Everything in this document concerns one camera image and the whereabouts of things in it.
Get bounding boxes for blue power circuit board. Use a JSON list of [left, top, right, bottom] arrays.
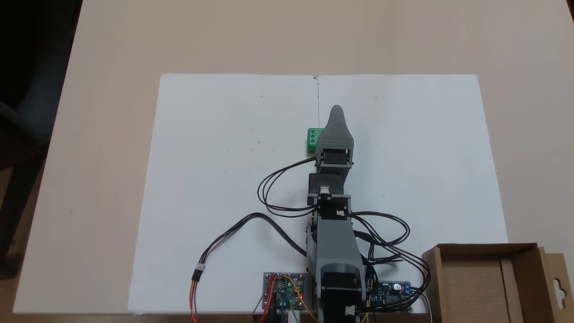
[[368, 281, 413, 313]]

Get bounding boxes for black wrist motor cable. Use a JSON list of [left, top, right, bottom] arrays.
[[348, 211, 411, 248]]

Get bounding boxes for green controller circuit board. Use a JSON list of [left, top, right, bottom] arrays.
[[263, 272, 311, 311]]

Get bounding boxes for black gripper motor cable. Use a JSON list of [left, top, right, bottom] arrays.
[[257, 157, 322, 218]]

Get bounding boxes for black chair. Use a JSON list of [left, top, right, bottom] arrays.
[[0, 0, 84, 281]]

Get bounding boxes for black cable with orange wires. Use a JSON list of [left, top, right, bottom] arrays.
[[190, 213, 310, 323]]

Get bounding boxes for white paper sheet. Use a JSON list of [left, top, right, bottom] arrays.
[[128, 74, 320, 314], [317, 74, 509, 314]]

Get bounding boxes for brown cardboard box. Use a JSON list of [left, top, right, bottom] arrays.
[[422, 243, 574, 323]]

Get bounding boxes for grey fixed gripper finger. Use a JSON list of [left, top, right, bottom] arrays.
[[317, 105, 355, 150]]

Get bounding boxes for yellow jumper wire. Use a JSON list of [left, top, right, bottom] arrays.
[[282, 275, 320, 323]]

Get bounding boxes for green dice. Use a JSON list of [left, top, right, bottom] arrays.
[[307, 128, 324, 154]]

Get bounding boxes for black base motor cable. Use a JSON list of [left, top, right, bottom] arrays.
[[354, 229, 432, 313]]

